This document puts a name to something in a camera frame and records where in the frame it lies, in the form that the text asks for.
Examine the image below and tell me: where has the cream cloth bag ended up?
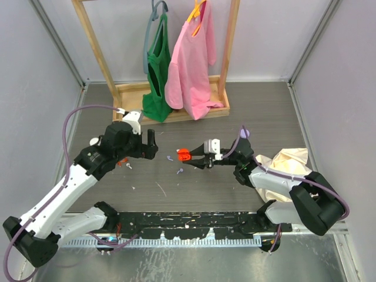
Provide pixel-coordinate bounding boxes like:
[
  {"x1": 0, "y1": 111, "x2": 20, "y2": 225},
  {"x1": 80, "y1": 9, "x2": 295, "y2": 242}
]
[{"x1": 256, "y1": 148, "x2": 312, "y2": 203}]

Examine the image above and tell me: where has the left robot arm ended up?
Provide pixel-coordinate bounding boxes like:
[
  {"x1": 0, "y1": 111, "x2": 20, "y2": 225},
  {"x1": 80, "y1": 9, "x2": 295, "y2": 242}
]
[{"x1": 2, "y1": 122, "x2": 158, "y2": 268}]

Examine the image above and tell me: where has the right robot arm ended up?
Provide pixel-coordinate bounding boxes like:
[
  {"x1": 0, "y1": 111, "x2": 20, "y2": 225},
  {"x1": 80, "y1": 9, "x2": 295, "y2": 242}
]
[{"x1": 177, "y1": 137, "x2": 350, "y2": 236}]

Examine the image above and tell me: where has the white earbud case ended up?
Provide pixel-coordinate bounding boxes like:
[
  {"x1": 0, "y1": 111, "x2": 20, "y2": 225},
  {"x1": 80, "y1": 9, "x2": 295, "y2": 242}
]
[{"x1": 89, "y1": 137, "x2": 100, "y2": 146}]

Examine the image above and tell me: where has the green tank top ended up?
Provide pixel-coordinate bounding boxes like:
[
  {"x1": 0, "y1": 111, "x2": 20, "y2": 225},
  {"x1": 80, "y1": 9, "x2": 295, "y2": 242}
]
[{"x1": 142, "y1": 14, "x2": 172, "y2": 122}]

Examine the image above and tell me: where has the wooden clothes rack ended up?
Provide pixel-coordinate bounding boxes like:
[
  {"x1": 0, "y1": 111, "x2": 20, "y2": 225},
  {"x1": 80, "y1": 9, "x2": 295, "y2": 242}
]
[{"x1": 73, "y1": 1, "x2": 240, "y2": 123}]

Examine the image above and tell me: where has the pink shirt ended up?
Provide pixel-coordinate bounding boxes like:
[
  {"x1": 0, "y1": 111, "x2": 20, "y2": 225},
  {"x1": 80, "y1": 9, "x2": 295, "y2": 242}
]
[{"x1": 164, "y1": 1, "x2": 223, "y2": 120}]

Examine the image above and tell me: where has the grey blue hanger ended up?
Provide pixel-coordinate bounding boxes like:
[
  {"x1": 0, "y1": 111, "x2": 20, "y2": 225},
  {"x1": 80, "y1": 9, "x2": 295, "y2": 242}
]
[{"x1": 143, "y1": 0, "x2": 169, "y2": 74}]

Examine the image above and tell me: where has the yellow hanger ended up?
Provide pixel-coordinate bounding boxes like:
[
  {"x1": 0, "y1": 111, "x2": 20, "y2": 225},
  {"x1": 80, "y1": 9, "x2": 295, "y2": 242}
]
[{"x1": 186, "y1": 0, "x2": 206, "y2": 36}]

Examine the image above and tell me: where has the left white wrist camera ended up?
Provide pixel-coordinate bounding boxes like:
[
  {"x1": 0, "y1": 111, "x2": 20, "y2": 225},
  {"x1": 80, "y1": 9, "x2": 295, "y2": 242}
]
[{"x1": 122, "y1": 110, "x2": 143, "y2": 135}]

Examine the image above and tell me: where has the white slotted cable duct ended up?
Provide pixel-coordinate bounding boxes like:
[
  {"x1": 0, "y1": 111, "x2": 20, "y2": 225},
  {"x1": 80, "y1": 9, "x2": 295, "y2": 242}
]
[{"x1": 63, "y1": 233, "x2": 262, "y2": 249}]

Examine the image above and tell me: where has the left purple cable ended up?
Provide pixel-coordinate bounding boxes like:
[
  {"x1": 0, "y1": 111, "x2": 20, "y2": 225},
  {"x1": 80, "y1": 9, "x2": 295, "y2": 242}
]
[{"x1": 5, "y1": 105, "x2": 126, "y2": 282}]

